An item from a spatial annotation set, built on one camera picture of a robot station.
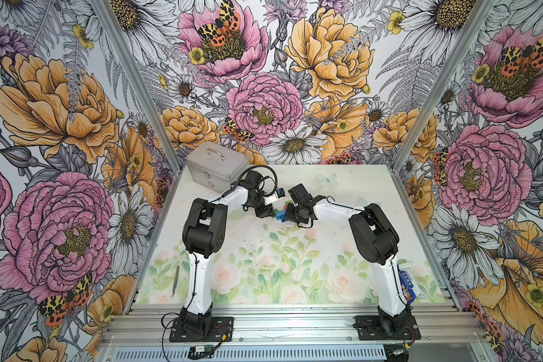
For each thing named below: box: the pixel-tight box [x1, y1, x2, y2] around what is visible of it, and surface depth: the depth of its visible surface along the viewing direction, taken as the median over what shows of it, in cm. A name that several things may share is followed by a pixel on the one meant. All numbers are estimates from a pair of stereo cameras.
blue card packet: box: [398, 269, 418, 306], surface depth 81 cm
